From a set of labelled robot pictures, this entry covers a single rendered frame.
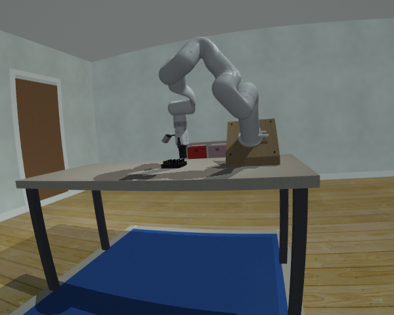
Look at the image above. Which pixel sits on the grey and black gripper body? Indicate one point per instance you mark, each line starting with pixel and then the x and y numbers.
pixel 182 133

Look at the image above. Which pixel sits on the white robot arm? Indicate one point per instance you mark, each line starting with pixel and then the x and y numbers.
pixel 241 102

